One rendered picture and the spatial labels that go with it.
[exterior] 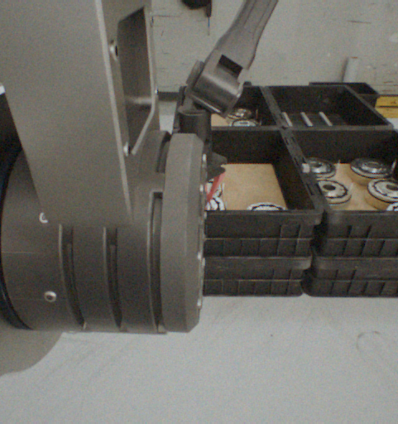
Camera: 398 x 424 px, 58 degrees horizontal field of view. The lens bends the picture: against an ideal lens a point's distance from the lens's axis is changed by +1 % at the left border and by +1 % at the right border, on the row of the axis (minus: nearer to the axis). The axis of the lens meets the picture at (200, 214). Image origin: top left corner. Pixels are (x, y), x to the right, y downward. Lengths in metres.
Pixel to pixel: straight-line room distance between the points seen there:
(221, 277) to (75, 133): 0.61
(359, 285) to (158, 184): 0.68
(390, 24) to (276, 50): 1.10
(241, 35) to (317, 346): 0.56
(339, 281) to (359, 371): 0.17
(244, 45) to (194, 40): 3.49
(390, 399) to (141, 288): 0.59
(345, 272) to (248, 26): 0.50
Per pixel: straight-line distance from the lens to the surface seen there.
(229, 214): 0.63
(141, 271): 0.19
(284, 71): 4.21
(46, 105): 0.17
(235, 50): 0.61
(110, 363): 0.72
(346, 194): 0.88
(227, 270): 0.73
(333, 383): 0.72
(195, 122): 0.61
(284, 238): 0.68
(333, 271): 0.78
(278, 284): 0.77
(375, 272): 0.81
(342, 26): 4.25
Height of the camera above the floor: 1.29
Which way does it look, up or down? 36 degrees down
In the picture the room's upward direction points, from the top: straight up
